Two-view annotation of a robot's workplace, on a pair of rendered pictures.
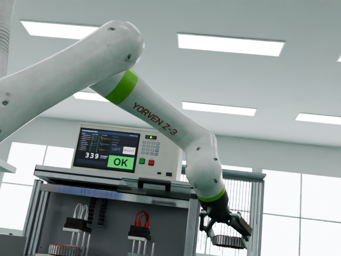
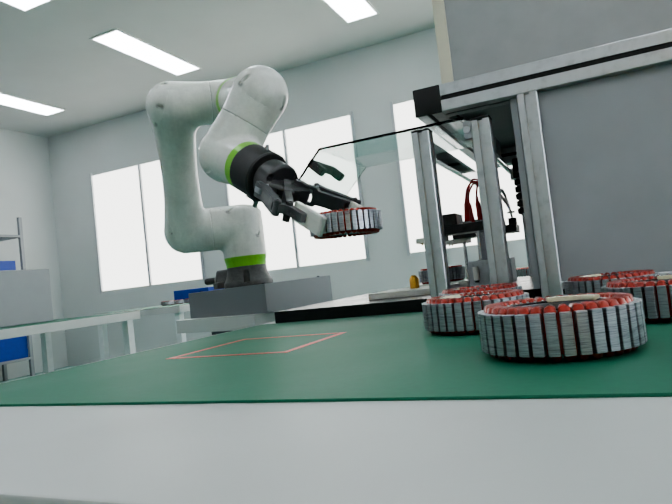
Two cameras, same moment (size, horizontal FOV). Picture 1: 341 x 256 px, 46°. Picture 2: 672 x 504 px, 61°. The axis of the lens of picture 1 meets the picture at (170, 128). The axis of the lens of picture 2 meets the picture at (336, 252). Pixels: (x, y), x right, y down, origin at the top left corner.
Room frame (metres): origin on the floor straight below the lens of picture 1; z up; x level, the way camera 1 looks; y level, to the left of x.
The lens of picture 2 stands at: (1.72, -1.09, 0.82)
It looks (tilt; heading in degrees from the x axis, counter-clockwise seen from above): 3 degrees up; 109
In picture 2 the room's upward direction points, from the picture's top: 6 degrees counter-clockwise
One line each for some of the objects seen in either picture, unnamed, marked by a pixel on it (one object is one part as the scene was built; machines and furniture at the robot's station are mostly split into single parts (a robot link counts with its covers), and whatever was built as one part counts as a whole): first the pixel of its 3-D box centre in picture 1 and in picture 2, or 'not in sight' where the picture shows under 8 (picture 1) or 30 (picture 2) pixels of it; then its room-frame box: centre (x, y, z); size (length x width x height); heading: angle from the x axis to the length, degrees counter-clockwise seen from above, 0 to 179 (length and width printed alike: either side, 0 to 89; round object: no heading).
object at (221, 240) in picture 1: (229, 242); (345, 223); (1.46, -0.26, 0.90); 0.11 x 0.11 x 0.04
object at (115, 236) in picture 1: (116, 226); (541, 207); (1.75, 0.17, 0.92); 0.66 x 0.01 x 0.30; 85
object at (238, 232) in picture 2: not in sight; (238, 236); (0.88, 0.47, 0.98); 0.16 x 0.13 x 0.19; 33
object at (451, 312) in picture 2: not in sight; (475, 311); (1.66, -0.46, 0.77); 0.11 x 0.11 x 0.04
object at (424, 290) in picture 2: not in sight; (415, 291); (1.49, 0.07, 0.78); 0.15 x 0.15 x 0.01; 85
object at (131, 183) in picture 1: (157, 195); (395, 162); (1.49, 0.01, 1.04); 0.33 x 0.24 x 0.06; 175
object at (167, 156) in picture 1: (132, 161); (557, 56); (1.82, 0.15, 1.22); 0.44 x 0.39 x 0.20; 85
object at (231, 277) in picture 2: not in sight; (236, 277); (0.84, 0.50, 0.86); 0.26 x 0.15 x 0.06; 159
